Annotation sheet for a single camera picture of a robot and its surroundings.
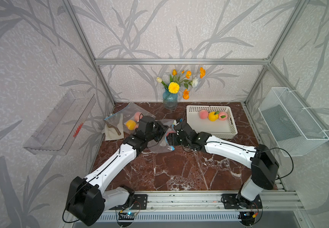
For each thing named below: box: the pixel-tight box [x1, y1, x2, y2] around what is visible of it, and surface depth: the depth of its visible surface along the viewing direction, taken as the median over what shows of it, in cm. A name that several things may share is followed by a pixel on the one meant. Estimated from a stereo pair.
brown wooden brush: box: [104, 119, 122, 136], surface depth 106 cm
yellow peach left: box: [208, 111, 220, 122], surface depth 107 cm
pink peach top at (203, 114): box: [199, 109, 209, 120], surface depth 110 cm
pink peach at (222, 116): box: [218, 111, 228, 121], surface depth 107 cm
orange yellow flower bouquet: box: [156, 66, 206, 101], surface depth 98 cm
